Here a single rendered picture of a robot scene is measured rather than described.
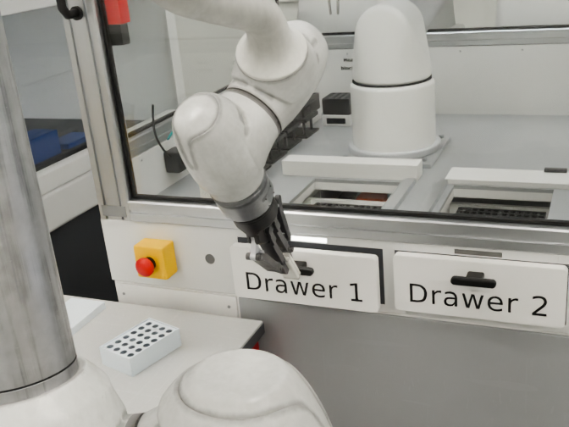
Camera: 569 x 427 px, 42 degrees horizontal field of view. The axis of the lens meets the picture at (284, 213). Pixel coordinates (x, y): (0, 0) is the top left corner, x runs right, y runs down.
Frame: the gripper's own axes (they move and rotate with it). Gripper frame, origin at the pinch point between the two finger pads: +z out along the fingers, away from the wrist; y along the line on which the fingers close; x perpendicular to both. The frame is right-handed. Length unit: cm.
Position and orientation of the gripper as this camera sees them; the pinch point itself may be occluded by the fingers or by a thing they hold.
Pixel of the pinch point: (286, 265)
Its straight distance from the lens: 130.7
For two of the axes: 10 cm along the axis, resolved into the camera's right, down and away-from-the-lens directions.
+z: 2.9, 5.5, 7.8
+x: -9.2, -0.6, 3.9
